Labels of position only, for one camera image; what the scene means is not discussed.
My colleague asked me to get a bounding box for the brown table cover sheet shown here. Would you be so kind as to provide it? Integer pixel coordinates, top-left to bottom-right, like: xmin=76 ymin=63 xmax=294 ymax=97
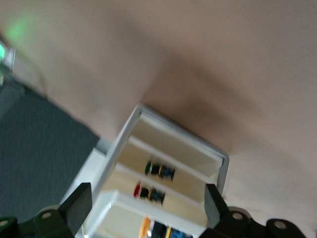
xmin=0 ymin=0 xmax=317 ymax=238

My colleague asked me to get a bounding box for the orange push button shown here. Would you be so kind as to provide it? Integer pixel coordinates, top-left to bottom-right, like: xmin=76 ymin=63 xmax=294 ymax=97
xmin=138 ymin=215 xmax=194 ymax=238

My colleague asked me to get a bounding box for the green push button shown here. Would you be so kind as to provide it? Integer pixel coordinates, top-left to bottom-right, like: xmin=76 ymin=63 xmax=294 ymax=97
xmin=144 ymin=158 xmax=176 ymax=182

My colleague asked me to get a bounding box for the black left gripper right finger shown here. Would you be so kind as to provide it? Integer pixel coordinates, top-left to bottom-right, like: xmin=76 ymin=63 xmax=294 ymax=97
xmin=200 ymin=183 xmax=251 ymax=238

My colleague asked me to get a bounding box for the white drawer cabinet shell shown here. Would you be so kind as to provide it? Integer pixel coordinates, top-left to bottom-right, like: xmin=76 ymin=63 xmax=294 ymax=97
xmin=60 ymin=103 xmax=230 ymax=238

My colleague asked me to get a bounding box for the red push button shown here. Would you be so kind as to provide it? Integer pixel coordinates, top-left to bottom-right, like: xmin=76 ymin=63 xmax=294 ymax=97
xmin=133 ymin=181 xmax=166 ymax=204

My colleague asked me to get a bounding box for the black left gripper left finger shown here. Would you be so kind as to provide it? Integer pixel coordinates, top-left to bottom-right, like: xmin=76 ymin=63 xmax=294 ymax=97
xmin=32 ymin=182 xmax=93 ymax=238

